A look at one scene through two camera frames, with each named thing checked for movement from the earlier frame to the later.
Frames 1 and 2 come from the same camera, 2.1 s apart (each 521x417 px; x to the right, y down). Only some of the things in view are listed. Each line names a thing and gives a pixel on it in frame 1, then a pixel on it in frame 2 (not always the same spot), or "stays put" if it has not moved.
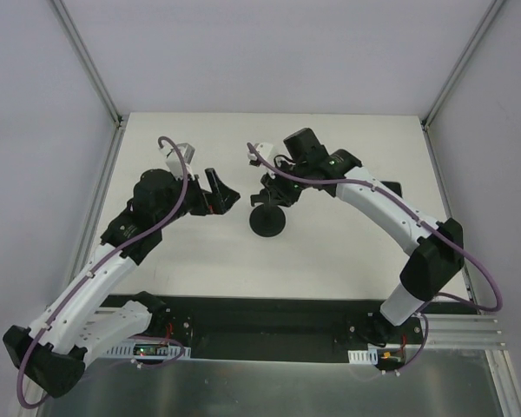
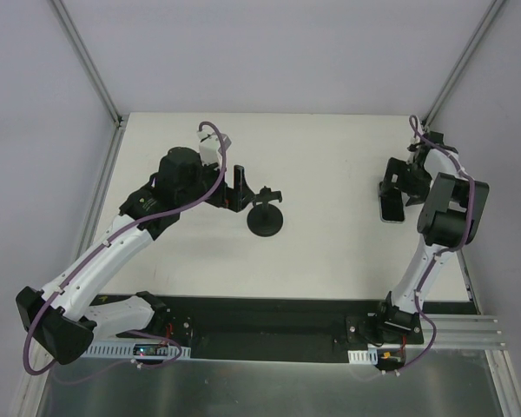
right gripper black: [276, 189] to [401, 182]
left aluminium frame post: [88, 62] stays put
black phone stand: [266, 220] stays put
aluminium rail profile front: [461, 332] stays put
